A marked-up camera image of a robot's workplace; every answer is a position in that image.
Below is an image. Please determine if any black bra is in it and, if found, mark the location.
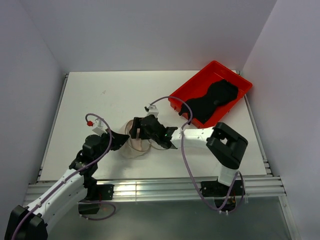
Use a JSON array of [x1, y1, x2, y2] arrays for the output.
[[185, 79, 239, 124]]

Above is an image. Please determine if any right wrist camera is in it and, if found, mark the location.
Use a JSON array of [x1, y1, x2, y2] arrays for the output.
[[144, 104, 159, 118]]

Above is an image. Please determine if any white mesh laundry bag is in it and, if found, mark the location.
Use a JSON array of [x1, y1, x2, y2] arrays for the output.
[[119, 119, 166, 160]]

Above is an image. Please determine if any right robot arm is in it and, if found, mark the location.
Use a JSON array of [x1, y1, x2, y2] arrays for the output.
[[129, 115, 249, 187]]

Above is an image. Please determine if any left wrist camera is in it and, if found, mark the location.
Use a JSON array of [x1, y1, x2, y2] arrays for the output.
[[86, 118, 108, 136]]

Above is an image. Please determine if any red plastic tray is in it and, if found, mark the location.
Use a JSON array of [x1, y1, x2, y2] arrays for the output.
[[168, 60, 253, 129]]

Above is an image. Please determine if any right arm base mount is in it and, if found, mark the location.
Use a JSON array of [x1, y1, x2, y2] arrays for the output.
[[198, 179, 246, 199]]

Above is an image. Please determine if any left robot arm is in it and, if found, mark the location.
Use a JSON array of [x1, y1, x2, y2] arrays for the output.
[[4, 131, 129, 240]]

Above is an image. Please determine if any pink bra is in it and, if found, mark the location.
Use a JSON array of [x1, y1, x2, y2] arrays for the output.
[[124, 119, 151, 153]]

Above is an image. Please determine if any aluminium frame rail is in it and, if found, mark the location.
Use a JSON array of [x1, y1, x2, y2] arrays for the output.
[[24, 176, 287, 203]]

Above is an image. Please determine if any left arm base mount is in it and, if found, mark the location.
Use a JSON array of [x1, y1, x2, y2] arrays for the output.
[[78, 184, 114, 216]]

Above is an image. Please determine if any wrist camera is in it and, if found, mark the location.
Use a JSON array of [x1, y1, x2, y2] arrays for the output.
[[86, 118, 108, 136], [144, 104, 159, 118]]

